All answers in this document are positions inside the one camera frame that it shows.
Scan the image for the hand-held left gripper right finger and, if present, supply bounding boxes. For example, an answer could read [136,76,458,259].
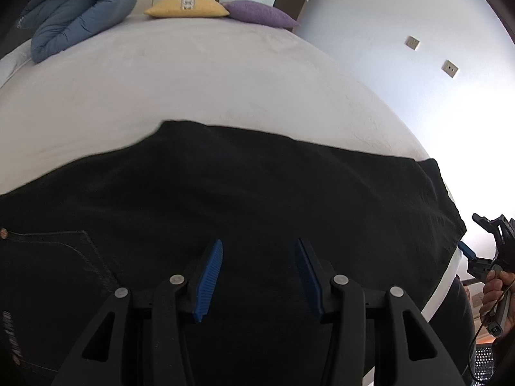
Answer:
[295,238,467,386]

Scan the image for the white pillow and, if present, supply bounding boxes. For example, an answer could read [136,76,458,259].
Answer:
[0,46,35,87]

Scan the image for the black denim pants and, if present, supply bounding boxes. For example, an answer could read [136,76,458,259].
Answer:
[0,120,467,386]

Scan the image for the blue rolled quilt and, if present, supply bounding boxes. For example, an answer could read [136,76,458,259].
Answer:
[16,0,138,64]

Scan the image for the wire mesh basket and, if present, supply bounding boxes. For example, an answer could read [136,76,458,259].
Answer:
[475,344,496,383]

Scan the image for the thin black cable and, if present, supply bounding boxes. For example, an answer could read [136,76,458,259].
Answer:
[468,281,515,386]

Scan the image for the person's dark trouser leg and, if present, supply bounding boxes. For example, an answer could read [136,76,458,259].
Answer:
[430,277,477,386]

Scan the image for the bed with white sheet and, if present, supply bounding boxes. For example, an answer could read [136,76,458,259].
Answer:
[0,8,469,330]

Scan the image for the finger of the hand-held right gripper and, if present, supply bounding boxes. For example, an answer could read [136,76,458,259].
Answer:
[472,213,503,234]
[458,241,479,261]

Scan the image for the purple pillow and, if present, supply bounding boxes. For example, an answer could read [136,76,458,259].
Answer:
[221,1,300,30]

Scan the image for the yellow pillow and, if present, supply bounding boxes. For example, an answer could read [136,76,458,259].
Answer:
[144,0,231,19]

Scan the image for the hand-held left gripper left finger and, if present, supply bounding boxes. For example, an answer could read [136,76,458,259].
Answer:
[50,239,224,386]

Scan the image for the person's right hand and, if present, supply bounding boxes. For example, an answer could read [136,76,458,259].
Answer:
[482,269,515,323]

